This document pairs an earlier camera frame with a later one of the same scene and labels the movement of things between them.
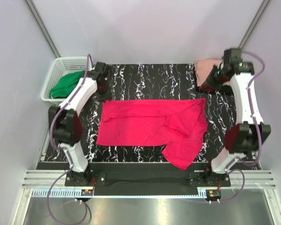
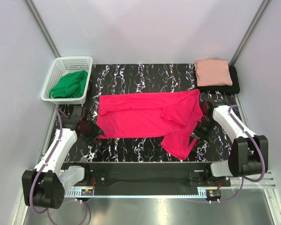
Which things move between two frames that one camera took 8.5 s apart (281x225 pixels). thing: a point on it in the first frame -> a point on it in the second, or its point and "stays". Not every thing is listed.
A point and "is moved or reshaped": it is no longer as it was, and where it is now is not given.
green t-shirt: x=65 y=85 stays
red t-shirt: x=178 y=125 is moved or reshaped
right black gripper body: x=216 y=79 -> x=204 y=129
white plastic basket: x=60 y=66 stays
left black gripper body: x=103 y=90 -> x=91 y=132
